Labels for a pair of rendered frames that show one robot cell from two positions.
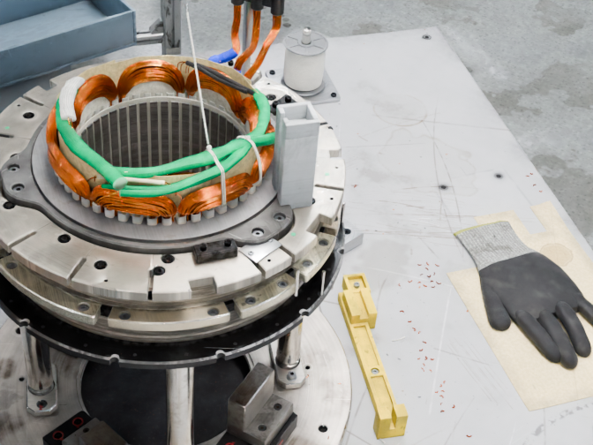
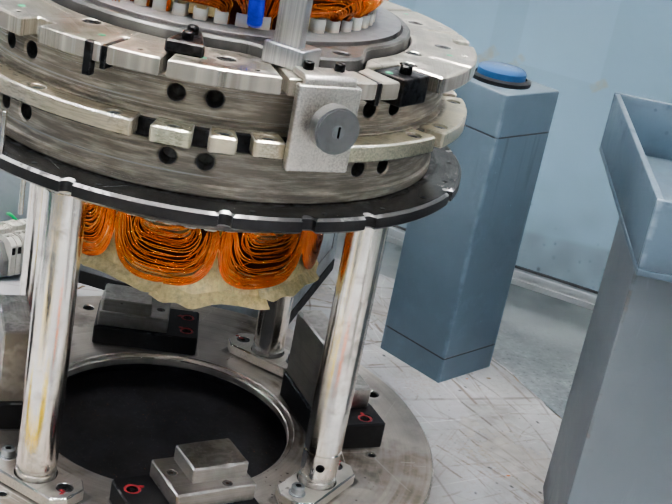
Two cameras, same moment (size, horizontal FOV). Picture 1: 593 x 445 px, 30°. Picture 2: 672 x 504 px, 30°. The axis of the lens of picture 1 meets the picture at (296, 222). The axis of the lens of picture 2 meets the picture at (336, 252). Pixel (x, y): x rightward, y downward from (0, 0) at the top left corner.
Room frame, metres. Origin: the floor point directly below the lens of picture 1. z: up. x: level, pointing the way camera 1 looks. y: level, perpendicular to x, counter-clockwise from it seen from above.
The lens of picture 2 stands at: (1.33, -0.39, 1.25)
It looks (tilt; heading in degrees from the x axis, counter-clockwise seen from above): 21 degrees down; 132
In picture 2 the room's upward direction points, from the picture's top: 11 degrees clockwise
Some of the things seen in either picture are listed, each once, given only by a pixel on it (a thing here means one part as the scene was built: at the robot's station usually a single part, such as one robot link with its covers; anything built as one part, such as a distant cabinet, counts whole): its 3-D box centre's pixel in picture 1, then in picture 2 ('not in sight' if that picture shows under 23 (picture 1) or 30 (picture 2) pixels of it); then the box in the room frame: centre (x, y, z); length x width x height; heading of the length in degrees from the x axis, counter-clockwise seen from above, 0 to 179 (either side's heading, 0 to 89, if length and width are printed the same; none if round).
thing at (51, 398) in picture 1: (41, 388); (266, 355); (0.71, 0.24, 0.81); 0.07 x 0.03 x 0.01; 14
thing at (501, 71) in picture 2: not in sight; (502, 71); (0.74, 0.42, 1.04); 0.04 x 0.04 x 0.01
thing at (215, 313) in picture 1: (167, 313); not in sight; (0.60, 0.10, 1.06); 0.09 x 0.04 x 0.01; 112
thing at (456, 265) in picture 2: not in sight; (466, 224); (0.74, 0.42, 0.91); 0.07 x 0.07 x 0.25; 0
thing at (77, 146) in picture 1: (85, 135); not in sight; (0.70, 0.18, 1.15); 0.15 x 0.04 x 0.02; 22
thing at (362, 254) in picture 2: not in sight; (342, 350); (0.87, 0.15, 0.91); 0.02 x 0.02 x 0.21
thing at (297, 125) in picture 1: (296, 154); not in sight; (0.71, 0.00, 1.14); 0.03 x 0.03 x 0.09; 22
